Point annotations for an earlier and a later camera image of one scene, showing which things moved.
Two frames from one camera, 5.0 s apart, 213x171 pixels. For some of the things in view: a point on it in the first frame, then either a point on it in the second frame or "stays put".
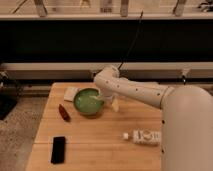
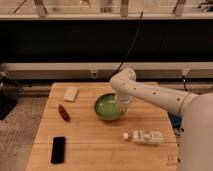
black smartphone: [58, 150] stays put
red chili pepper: [64, 114] stays put
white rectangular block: [69, 93] stays put
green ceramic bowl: [86, 102] to [105, 107]
